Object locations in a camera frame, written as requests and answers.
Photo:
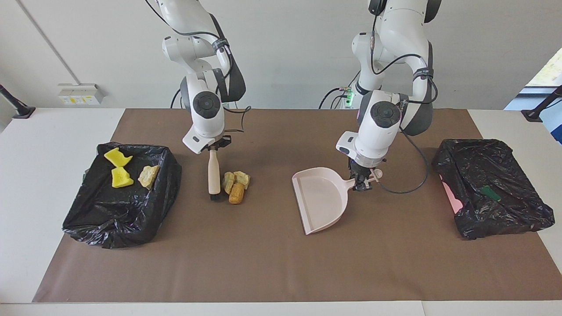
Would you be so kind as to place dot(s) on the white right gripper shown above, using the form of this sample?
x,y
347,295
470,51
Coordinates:
x,y
197,142

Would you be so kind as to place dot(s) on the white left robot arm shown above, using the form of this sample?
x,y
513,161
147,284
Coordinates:
x,y
377,131

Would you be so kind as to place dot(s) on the tan ridged foam piece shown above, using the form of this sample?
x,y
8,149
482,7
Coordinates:
x,y
227,181

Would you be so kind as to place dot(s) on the white wall socket box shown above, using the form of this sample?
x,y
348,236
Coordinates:
x,y
79,94

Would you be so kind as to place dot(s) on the beige plastic dustpan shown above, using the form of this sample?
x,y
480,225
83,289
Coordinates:
x,y
320,197

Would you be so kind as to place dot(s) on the brown cracked foam piece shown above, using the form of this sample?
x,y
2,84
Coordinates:
x,y
236,193

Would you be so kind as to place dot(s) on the brown paper table mat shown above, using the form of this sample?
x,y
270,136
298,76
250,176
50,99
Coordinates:
x,y
281,263

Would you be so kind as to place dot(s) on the orange striped sponge piece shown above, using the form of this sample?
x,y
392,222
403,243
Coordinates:
x,y
148,176

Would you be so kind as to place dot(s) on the white wall conduit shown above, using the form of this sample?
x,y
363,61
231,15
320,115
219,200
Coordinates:
x,y
48,41

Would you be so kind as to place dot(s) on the black camera stand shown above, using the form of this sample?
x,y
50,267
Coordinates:
x,y
22,111
533,114

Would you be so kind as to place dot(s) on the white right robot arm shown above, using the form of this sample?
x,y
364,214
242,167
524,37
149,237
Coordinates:
x,y
206,118

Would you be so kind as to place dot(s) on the black trash bag bin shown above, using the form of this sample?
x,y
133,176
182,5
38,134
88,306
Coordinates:
x,y
118,215

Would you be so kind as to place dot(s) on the black bag bin pink box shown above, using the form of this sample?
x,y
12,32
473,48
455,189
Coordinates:
x,y
491,166

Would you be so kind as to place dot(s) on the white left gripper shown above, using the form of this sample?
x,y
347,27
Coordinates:
x,y
358,153

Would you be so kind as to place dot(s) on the pale green foam piece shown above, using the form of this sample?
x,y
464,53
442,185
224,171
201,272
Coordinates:
x,y
242,179

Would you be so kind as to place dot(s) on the window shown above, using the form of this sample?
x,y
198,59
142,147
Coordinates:
x,y
549,72

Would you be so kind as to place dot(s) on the notched yellow sponge piece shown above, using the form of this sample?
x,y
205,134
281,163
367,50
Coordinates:
x,y
116,157

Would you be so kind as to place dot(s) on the green and yellow sponge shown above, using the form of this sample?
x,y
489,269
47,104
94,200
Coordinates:
x,y
489,193

